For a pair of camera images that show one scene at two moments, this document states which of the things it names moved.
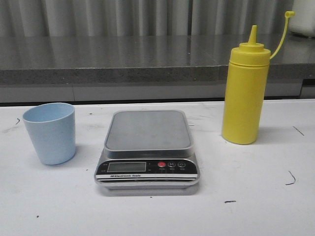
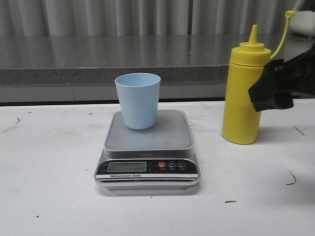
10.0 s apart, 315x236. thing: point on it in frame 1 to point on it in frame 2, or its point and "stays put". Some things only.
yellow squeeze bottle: (245, 89) stays put
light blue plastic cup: (52, 128) to (139, 93)
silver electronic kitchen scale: (148, 150) stays put
